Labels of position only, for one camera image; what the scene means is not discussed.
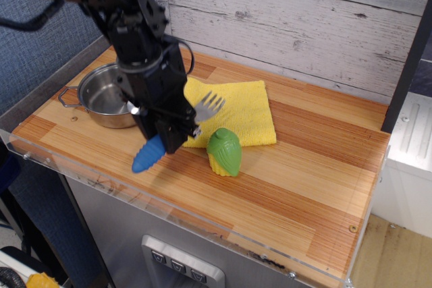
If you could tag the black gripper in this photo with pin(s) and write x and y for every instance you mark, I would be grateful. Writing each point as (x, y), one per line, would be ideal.
(155, 89)

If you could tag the blue handled metal fork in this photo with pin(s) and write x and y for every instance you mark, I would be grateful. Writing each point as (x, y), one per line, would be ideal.
(154, 149)

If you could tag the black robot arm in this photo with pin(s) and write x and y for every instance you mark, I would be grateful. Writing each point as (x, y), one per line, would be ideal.
(133, 27)

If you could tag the yellow folded towel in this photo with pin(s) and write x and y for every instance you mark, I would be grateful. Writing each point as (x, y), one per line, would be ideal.
(246, 112)

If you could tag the green yellow toy corn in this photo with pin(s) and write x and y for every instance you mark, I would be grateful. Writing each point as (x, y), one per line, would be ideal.
(224, 152)

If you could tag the stainless steel pot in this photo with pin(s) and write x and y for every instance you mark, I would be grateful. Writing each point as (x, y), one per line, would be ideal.
(101, 97)

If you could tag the stainless steel cabinet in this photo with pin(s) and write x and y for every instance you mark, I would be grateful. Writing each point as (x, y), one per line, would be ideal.
(117, 228)

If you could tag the silver control panel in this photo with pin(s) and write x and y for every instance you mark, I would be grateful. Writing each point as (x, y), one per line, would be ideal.
(159, 253)

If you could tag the clear acrylic edge guard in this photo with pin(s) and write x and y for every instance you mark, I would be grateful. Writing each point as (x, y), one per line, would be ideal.
(298, 209)

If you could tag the white appliance at right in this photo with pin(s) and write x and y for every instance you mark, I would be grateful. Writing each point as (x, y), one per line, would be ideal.
(403, 194)

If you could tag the black right vertical post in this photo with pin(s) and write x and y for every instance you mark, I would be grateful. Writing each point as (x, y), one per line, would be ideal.
(408, 73)

